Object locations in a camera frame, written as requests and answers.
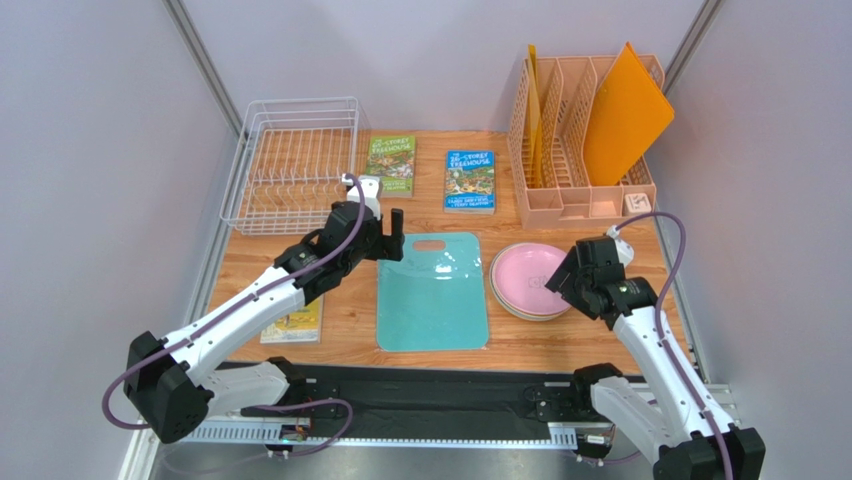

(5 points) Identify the pink plastic desk organizer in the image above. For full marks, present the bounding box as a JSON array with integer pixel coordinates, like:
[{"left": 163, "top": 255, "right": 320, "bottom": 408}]
[{"left": 507, "top": 55, "right": 657, "bottom": 230}]

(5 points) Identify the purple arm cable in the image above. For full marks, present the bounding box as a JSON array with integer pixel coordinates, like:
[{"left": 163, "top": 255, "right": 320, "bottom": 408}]
[
  {"left": 576, "top": 211, "right": 735, "bottom": 480},
  {"left": 101, "top": 174, "right": 355, "bottom": 458}
]

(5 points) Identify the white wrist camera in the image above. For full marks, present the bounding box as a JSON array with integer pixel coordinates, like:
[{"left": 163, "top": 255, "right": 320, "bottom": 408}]
[
  {"left": 606, "top": 225, "right": 635, "bottom": 267},
  {"left": 341, "top": 173, "right": 382, "bottom": 219}
]

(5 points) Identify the pink plate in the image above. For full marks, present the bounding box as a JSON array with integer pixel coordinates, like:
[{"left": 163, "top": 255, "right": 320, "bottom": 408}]
[{"left": 489, "top": 242, "right": 571, "bottom": 321}]

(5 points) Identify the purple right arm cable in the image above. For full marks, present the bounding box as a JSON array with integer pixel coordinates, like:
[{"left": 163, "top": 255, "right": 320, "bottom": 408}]
[{"left": 576, "top": 211, "right": 735, "bottom": 480}]

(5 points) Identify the yellow bear plate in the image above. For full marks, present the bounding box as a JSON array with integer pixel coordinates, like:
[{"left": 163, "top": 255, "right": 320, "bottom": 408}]
[{"left": 489, "top": 266, "right": 572, "bottom": 323}]

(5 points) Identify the black base mat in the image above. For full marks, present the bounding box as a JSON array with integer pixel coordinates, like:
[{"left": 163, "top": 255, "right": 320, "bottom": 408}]
[{"left": 279, "top": 364, "right": 608, "bottom": 440}]

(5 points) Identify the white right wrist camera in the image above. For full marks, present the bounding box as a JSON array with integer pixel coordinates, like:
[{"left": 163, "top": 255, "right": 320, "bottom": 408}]
[{"left": 606, "top": 225, "right": 635, "bottom": 267}]

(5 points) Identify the teal cutting board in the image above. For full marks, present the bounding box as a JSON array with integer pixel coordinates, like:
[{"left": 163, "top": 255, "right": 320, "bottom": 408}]
[{"left": 376, "top": 232, "right": 489, "bottom": 353}]

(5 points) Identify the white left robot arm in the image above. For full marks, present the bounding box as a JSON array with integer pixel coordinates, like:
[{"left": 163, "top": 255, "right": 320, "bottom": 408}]
[{"left": 117, "top": 201, "right": 405, "bottom": 444}]

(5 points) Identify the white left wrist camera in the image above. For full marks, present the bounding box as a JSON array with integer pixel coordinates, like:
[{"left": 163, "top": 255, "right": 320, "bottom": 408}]
[{"left": 341, "top": 173, "right": 382, "bottom": 219}]

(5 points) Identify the Brideshead Revisited paperback book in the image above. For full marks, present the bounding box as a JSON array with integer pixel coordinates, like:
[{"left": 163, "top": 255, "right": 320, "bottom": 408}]
[{"left": 259, "top": 297, "right": 324, "bottom": 344}]

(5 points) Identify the white wire dish rack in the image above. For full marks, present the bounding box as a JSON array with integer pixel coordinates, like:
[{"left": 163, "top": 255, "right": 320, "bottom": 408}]
[{"left": 220, "top": 96, "right": 368, "bottom": 236}]

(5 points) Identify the thin orange folder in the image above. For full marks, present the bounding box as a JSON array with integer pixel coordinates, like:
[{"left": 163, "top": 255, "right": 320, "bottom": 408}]
[{"left": 526, "top": 44, "right": 542, "bottom": 188}]

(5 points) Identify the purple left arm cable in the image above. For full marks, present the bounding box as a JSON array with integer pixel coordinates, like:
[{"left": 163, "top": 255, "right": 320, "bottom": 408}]
[{"left": 101, "top": 174, "right": 355, "bottom": 458}]

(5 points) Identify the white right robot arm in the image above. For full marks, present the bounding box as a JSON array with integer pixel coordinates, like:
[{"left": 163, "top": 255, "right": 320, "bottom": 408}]
[{"left": 546, "top": 235, "right": 766, "bottom": 479}]

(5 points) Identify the aluminium frame rail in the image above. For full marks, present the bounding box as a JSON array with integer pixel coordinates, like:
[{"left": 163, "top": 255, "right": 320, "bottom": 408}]
[{"left": 116, "top": 372, "right": 760, "bottom": 480}]

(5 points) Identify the blue 26-Storey Treehouse book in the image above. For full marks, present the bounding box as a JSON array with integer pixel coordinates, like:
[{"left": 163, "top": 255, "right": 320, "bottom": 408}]
[{"left": 443, "top": 150, "right": 496, "bottom": 215}]

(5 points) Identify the green 65-Storey Treehouse book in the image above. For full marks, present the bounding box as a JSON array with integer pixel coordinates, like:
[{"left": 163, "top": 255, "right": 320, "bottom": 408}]
[{"left": 366, "top": 135, "right": 416, "bottom": 198}]

